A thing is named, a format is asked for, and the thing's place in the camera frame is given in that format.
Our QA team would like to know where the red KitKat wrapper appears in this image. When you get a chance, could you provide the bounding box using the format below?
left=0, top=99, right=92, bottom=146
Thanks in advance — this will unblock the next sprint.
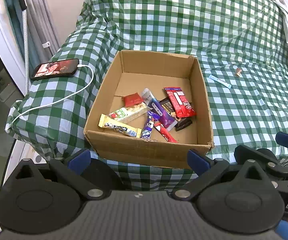
left=164, top=87, right=196, bottom=118

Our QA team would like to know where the clear nut bar packet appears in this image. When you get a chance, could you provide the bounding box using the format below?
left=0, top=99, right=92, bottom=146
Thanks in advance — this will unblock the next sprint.
left=108, top=102, right=148, bottom=124

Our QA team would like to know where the yellow white snack bar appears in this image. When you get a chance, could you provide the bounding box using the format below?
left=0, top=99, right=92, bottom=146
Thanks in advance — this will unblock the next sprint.
left=98, top=114, right=142, bottom=138

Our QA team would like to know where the light blue stick packet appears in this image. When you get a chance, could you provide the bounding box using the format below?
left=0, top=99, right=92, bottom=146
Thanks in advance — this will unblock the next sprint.
left=209, top=74, right=232, bottom=89

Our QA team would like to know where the small gold wrapped candy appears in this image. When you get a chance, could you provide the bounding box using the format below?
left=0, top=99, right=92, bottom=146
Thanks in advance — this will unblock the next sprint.
left=235, top=68, right=242, bottom=77

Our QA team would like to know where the thin red stick packet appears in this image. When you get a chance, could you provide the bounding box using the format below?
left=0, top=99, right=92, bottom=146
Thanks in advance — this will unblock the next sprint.
left=154, top=121, right=177, bottom=143

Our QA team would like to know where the green white checkered cloth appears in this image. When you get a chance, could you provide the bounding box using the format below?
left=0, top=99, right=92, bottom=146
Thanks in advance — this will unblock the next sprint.
left=5, top=0, right=288, bottom=192

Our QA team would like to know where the white charging cable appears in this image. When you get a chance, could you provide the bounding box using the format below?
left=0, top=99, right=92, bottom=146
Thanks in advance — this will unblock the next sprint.
left=9, top=64, right=95, bottom=128

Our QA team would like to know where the brown cardboard box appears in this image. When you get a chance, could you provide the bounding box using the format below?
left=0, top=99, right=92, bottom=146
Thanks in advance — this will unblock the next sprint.
left=83, top=49, right=215, bottom=170

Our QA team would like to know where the small red snack packet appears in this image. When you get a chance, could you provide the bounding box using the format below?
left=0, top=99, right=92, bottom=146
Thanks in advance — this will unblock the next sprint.
left=122, top=93, right=143, bottom=107

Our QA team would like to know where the grey curtain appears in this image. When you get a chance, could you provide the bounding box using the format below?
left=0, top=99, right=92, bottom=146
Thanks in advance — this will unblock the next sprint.
left=5, top=0, right=60, bottom=72

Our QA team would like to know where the black smartphone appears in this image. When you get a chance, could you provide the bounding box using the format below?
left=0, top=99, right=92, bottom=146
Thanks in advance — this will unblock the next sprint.
left=31, top=59, right=79, bottom=81

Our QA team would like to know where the black white floor lamp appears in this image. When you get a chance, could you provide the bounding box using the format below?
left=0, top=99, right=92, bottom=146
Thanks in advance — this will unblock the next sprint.
left=0, top=0, right=33, bottom=95

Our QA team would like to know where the purple candy wrapper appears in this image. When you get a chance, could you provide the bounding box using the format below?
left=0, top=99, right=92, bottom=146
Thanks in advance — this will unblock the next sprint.
left=140, top=111, right=159, bottom=139

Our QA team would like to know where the purple white long packet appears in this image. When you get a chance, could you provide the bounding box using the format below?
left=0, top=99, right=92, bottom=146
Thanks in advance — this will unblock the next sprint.
left=141, top=88, right=177, bottom=131

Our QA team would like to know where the dark brown snack bar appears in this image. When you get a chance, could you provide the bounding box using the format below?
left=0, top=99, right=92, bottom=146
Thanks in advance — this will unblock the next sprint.
left=159, top=98, right=193, bottom=132

